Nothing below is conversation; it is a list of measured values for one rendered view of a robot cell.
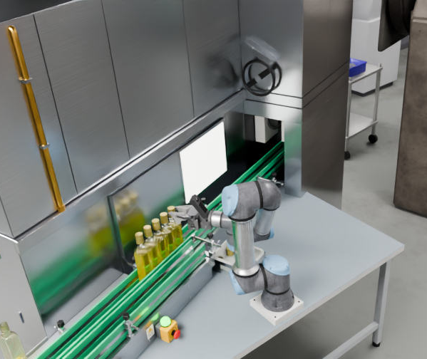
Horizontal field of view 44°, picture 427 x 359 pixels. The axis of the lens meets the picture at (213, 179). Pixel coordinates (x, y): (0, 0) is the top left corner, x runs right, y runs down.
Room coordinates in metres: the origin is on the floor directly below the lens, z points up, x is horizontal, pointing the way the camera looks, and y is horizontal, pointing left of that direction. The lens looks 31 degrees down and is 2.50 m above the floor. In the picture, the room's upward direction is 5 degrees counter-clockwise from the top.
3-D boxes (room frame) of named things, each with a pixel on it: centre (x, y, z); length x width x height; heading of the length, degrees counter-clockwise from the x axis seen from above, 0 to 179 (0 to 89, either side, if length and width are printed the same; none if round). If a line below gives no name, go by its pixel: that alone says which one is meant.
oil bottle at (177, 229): (2.04, 0.21, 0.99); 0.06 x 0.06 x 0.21; 55
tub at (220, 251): (2.06, -0.09, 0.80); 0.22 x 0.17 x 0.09; 54
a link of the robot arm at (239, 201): (1.75, -0.11, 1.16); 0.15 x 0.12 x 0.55; 100
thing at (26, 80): (1.73, 0.60, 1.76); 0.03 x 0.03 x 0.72; 54
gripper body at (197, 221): (1.99, 0.07, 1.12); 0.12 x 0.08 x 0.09; 70
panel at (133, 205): (2.30, 0.18, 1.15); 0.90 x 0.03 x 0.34; 144
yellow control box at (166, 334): (1.64, 0.26, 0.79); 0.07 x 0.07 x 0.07; 54
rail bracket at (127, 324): (1.52, 0.37, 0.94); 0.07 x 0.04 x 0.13; 54
